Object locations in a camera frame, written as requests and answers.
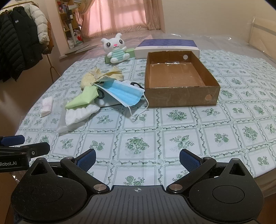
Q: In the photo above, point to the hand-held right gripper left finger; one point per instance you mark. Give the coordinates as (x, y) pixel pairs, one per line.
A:
(87, 160)

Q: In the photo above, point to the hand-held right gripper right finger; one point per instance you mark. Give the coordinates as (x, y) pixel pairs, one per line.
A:
(189, 160)

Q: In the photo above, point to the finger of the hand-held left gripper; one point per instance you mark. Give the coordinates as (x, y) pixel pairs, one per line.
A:
(13, 140)
(38, 148)

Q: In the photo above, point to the small white cloth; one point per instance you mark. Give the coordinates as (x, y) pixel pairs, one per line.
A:
(46, 106)

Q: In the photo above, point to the white ruffled cloth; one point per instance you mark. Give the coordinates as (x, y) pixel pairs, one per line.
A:
(79, 114)

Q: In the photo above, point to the white face mask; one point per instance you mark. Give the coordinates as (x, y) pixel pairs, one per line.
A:
(107, 101)

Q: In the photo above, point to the light green cloth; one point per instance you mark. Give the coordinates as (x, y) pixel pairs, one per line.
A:
(85, 97)

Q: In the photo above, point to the brown cardboard box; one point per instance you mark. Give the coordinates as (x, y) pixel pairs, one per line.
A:
(179, 97)

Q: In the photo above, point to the blue face mask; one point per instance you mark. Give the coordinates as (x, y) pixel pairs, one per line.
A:
(120, 92)

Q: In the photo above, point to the yellow towel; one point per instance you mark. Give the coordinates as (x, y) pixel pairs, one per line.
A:
(103, 74)

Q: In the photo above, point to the green floral printed tablecloth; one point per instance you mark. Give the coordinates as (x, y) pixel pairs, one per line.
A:
(151, 129)

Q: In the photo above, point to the gold metal clothes rack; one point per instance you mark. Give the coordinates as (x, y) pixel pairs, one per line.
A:
(52, 69)

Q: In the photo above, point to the black puffer jacket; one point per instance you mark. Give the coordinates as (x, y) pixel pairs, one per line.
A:
(9, 47)
(28, 36)

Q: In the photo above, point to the white bunny plush toy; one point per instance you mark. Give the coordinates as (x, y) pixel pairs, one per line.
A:
(114, 48)

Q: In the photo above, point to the purple and white flat box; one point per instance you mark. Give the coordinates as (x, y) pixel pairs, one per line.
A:
(166, 46)

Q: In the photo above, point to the light green box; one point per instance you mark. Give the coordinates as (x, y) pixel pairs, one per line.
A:
(129, 51)

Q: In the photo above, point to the white stand fan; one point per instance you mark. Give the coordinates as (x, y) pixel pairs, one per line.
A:
(72, 32)

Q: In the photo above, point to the white puffer jacket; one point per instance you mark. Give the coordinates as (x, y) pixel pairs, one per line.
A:
(40, 21)

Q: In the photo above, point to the clear plastic sheet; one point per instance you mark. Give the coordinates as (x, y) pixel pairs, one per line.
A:
(215, 41)

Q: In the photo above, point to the wooden bookshelf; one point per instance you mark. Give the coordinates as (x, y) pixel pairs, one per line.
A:
(64, 15)

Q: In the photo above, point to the pink curtain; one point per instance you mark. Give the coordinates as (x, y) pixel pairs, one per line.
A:
(120, 15)

